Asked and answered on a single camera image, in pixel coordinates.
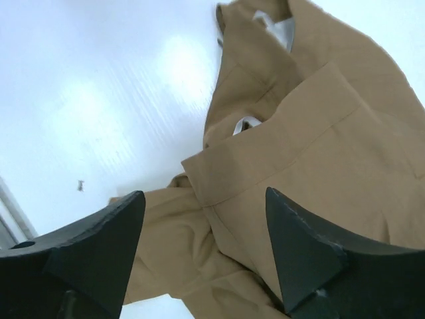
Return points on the tan skirt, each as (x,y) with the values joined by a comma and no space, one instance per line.
(305,104)

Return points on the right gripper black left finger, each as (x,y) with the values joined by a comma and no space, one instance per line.
(78,271)

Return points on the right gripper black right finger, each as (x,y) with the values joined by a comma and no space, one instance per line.
(326,271)

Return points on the aluminium rail frame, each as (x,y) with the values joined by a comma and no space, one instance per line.
(15,225)

